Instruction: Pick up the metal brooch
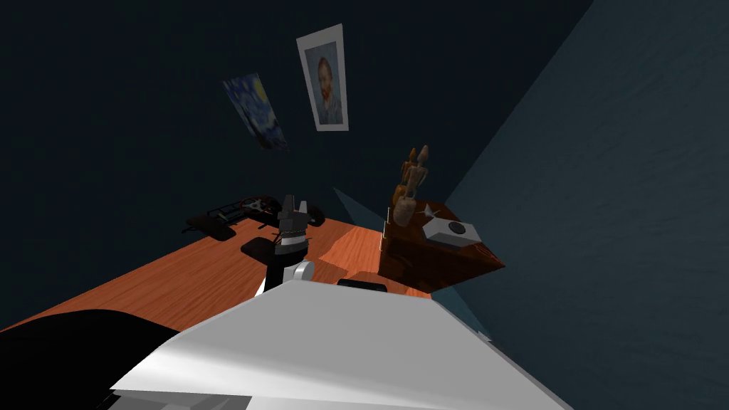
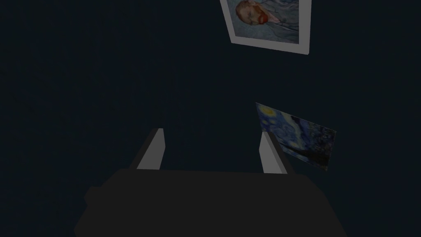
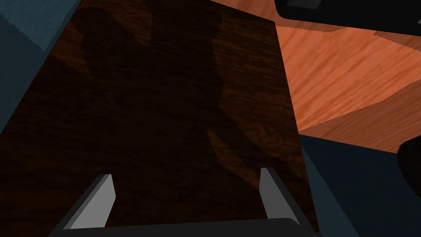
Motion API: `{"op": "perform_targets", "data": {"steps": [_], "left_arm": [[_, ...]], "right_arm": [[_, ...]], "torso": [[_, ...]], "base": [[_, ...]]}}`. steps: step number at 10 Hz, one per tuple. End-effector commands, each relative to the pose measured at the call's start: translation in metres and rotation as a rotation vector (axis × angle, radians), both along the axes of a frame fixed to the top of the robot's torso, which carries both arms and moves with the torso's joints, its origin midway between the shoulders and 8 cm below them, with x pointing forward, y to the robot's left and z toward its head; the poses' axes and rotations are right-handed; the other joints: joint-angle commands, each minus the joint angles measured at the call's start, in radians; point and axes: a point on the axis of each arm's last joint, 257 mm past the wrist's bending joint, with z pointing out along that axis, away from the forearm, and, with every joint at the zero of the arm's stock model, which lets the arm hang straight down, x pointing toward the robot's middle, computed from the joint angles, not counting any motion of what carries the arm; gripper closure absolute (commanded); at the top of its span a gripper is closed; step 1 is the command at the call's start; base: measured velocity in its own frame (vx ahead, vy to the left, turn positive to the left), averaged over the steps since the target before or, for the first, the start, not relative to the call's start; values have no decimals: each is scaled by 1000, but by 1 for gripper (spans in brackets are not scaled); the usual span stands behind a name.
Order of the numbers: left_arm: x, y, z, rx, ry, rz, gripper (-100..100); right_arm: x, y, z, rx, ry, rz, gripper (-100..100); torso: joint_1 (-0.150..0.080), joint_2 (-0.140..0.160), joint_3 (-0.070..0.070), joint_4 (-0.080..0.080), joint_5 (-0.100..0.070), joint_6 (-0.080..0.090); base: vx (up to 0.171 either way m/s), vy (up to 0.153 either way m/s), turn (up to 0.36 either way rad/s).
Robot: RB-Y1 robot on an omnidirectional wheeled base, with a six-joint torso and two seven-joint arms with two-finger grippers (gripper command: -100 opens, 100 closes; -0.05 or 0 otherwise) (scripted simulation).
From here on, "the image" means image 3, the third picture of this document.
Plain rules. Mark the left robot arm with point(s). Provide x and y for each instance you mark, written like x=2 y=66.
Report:
x=411 y=168

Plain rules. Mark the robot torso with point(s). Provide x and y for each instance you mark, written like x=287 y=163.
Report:
x=348 y=13

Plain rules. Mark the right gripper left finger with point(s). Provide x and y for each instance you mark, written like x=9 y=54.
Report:
x=95 y=207

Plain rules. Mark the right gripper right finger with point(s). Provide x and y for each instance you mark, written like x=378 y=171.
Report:
x=274 y=200

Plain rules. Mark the dark brown wooden door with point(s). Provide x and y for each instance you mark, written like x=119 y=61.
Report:
x=158 y=108

